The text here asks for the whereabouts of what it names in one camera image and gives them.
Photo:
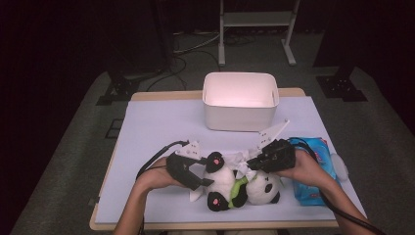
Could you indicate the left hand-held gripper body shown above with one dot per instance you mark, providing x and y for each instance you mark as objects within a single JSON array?
[{"x": 179, "y": 169}]

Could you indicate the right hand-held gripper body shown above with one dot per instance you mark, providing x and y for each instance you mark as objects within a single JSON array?
[{"x": 280, "y": 156}]

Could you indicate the white wet wipe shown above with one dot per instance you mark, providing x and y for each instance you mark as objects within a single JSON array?
[{"x": 239, "y": 163}]

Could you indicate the panda plush toy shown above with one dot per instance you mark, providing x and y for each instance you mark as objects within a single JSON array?
[{"x": 221, "y": 186}]

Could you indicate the blue wet wipe packet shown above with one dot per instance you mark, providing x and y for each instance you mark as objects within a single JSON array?
[{"x": 308, "y": 196}]

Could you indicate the white plastic bin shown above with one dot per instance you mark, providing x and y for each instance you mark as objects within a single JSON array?
[{"x": 239, "y": 114}]

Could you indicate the person's left hand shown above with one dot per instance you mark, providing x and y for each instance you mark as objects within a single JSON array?
[{"x": 156, "y": 176}]

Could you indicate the person's right hand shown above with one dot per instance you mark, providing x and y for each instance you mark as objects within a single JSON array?
[{"x": 306, "y": 171}]

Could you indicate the pale lilac table mat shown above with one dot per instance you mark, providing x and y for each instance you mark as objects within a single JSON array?
[{"x": 156, "y": 124}]

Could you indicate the black stand with flat base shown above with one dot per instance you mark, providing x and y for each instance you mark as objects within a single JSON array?
[{"x": 341, "y": 86}]

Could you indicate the black stand with splayed base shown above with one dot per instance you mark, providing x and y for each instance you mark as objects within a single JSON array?
[{"x": 122, "y": 88}]

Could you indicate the white metal stand frame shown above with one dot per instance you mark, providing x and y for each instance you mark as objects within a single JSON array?
[{"x": 257, "y": 19}]

